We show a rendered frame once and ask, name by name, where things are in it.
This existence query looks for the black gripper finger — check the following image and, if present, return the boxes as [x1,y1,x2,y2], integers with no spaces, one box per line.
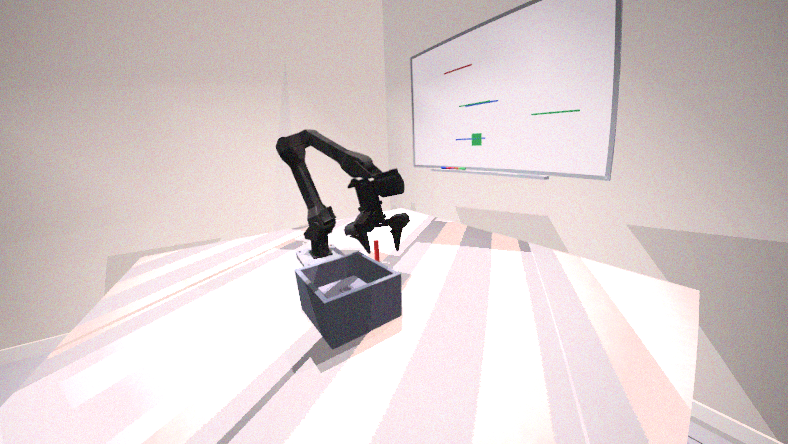
[390,227,404,251]
[349,232,371,254]

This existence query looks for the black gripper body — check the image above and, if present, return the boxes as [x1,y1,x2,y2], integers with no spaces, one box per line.
[343,198,410,236]

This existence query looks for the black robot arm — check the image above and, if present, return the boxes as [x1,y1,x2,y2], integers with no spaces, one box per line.
[275,129,405,259]

